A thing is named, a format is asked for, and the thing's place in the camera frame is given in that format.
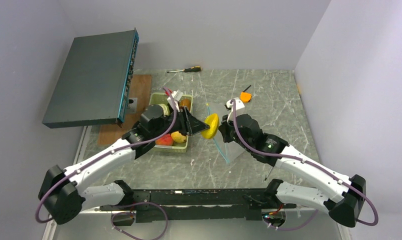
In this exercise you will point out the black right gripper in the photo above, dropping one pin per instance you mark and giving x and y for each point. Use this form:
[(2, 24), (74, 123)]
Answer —
[(224, 128)]

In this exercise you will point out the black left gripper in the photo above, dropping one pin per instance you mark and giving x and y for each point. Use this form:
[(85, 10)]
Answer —
[(190, 124)]

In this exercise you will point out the yellow pepper slice toy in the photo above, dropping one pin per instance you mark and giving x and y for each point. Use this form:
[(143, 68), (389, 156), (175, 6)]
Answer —
[(213, 123)]

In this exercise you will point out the yellow lemon toy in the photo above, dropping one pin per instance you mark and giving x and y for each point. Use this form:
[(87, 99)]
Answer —
[(178, 138)]

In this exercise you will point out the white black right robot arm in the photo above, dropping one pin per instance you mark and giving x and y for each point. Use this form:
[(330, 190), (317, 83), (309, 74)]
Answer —
[(340, 196)]

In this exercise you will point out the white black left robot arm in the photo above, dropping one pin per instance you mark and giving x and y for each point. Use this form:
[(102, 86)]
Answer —
[(65, 192)]

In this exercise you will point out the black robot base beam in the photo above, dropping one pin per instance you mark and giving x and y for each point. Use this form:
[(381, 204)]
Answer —
[(201, 202)]

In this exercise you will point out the green plastic food bin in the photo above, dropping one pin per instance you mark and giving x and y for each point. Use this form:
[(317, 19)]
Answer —
[(161, 98)]

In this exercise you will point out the peach toy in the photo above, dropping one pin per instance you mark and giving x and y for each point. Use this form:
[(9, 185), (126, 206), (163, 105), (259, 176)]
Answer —
[(165, 140)]

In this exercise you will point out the yellow black screwdriver near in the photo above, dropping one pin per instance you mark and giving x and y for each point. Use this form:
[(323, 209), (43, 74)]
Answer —
[(268, 173)]

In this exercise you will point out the yellow black screwdriver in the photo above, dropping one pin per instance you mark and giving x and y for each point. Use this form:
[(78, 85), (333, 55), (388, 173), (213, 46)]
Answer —
[(193, 69), (268, 173)]

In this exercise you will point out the yellow black screwdriver far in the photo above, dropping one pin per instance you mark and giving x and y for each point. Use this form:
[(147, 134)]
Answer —
[(193, 69)]

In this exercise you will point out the brown wooden board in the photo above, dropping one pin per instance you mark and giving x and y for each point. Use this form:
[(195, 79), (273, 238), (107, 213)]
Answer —
[(140, 88)]

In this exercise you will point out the dark grey flat panel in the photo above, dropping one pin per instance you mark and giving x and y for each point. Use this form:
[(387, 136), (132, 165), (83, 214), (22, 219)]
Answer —
[(94, 84)]

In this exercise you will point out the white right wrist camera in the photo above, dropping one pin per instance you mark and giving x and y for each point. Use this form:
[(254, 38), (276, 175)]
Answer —
[(235, 105)]

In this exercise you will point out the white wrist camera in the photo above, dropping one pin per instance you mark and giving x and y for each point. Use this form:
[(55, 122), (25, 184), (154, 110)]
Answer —
[(174, 97), (235, 105)]

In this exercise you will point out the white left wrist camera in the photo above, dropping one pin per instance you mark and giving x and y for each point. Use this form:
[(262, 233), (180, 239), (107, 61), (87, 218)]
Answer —
[(174, 97)]

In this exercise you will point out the small metal bracket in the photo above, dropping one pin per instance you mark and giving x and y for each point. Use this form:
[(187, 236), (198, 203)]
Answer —
[(132, 105)]

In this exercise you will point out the aluminium frame rail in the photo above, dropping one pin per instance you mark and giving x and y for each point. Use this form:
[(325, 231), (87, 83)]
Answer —
[(194, 212)]

